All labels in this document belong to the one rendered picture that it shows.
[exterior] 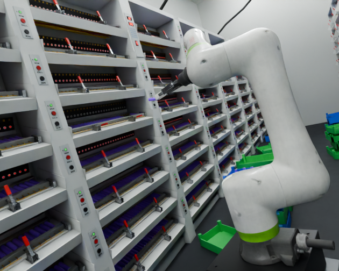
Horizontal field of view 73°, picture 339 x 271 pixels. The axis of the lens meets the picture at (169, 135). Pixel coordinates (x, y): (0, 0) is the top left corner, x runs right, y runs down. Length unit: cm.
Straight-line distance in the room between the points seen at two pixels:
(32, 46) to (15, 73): 13
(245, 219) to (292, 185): 16
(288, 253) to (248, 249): 11
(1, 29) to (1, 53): 16
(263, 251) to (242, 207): 13
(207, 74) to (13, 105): 69
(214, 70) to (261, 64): 13
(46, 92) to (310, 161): 96
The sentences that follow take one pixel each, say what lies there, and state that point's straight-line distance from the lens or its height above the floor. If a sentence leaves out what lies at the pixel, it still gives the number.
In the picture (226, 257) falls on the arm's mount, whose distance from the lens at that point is 85.
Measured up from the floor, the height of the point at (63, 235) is 52.
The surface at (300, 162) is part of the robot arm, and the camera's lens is 72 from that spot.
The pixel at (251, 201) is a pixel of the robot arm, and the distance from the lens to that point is 71.
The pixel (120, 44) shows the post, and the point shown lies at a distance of 164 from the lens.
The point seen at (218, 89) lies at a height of 100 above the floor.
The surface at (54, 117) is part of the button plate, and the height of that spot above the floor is 99.
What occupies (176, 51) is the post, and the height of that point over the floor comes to 140.
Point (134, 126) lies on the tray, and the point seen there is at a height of 86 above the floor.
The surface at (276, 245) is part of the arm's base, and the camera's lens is 77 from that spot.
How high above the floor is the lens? 86
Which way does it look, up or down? 5 degrees down
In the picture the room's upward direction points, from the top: 16 degrees counter-clockwise
